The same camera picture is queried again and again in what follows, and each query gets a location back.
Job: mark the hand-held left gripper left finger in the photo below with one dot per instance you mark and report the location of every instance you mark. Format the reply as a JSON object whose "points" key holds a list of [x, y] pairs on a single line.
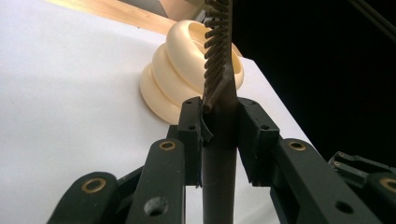
{"points": [[190, 130]]}

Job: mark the cream ribbed cup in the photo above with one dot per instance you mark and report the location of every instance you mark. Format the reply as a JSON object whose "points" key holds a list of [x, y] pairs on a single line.
{"points": [[174, 71]]}

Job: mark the white board sheet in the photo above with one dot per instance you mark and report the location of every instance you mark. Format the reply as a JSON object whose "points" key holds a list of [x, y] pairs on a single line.
{"points": [[68, 102]]}

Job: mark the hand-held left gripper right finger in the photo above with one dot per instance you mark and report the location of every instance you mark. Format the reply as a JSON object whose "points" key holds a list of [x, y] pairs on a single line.
{"points": [[258, 140]]}

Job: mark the dark brown brush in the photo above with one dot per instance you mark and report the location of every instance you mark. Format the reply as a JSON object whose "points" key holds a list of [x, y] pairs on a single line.
{"points": [[219, 130]]}

